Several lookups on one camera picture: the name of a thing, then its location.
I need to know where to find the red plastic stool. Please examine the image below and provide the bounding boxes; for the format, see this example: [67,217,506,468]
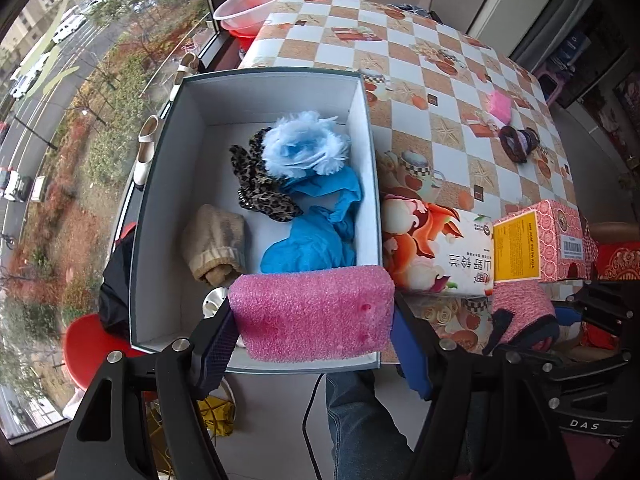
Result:
[63,313,143,390]

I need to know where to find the blue shower cap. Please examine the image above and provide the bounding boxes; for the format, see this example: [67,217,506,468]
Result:
[260,206,356,274]
[281,166,362,243]

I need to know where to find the pink plastic basin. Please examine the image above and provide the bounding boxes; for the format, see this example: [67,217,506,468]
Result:
[214,0,278,36]

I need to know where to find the beige knit sock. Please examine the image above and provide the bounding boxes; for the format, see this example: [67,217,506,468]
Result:
[180,204,246,288]

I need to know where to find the black cable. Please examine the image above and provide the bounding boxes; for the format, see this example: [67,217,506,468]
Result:
[301,372,329,480]

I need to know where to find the cream shoe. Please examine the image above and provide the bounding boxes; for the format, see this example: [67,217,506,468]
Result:
[168,52,201,102]
[132,115,162,188]

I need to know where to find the person legs in jeans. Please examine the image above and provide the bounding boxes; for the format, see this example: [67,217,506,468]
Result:
[326,370,412,479]

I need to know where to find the pink fuzzy sock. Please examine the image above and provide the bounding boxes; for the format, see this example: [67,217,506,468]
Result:
[483,280,560,356]

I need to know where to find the yellow bag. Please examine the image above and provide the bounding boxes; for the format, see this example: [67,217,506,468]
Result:
[145,396,235,479]

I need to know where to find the cream polka dot scrunchie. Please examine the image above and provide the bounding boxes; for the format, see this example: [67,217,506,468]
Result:
[202,287,229,318]

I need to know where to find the brown chair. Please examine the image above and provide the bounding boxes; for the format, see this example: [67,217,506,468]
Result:
[589,221,640,245]

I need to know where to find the cream shoe far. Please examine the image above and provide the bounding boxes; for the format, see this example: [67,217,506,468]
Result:
[168,52,201,102]

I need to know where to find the plaid cloth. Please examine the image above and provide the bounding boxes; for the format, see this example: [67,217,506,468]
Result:
[395,3,442,24]

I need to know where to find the white open storage box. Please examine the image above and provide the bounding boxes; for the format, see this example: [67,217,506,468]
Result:
[128,66,385,375]

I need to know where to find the pink plastic stool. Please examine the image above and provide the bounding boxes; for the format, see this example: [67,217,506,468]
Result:
[534,67,564,105]

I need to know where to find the red bucket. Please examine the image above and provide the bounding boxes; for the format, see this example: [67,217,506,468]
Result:
[229,30,256,58]

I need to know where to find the pink sponge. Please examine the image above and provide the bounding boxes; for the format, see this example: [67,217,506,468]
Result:
[487,91,512,125]
[229,266,395,363]

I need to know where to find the red embroidered cushion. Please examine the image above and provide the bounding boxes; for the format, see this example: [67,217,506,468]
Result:
[596,242,640,281]

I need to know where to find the pink patterned carton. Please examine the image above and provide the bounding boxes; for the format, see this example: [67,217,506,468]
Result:
[494,200,589,283]

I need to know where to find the cream shoe near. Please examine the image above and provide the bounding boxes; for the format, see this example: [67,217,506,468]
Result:
[132,115,162,188]

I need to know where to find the black garment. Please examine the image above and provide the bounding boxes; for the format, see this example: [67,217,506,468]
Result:
[99,224,136,340]

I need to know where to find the leopard print scrunchie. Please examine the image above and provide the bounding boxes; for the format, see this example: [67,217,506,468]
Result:
[229,128,303,222]

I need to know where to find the purple striped knit cuff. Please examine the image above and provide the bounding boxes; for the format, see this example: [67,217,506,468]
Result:
[499,126,540,165]

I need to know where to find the checkered tablecloth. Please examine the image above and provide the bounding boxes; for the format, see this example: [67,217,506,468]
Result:
[243,0,577,354]

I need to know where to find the light blue fluffy scrunchie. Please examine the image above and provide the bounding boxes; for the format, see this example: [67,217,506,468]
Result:
[262,110,350,179]

